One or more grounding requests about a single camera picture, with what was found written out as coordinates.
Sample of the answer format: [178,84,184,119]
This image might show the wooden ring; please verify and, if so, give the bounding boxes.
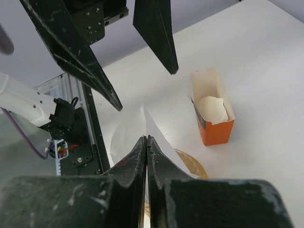
[142,148,209,228]

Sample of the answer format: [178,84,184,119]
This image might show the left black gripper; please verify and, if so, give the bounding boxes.
[20,0,179,111]

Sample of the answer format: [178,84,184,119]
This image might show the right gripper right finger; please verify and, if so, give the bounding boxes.
[147,135,192,190]

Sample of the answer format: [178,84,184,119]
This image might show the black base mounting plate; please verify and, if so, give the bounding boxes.
[60,78,110,176]

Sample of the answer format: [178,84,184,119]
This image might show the grey slotted cable duct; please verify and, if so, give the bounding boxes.
[53,139,69,176]

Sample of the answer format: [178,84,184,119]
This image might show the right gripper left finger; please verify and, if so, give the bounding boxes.
[102,136,147,188]

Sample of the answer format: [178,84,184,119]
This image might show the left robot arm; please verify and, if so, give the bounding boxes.
[0,0,179,143]

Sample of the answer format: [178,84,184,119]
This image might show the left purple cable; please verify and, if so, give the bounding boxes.
[0,23,49,160]

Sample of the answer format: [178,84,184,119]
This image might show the orange filter box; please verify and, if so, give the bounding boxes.
[189,69,235,146]

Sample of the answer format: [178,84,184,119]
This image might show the aluminium front rail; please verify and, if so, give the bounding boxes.
[37,75,86,144]

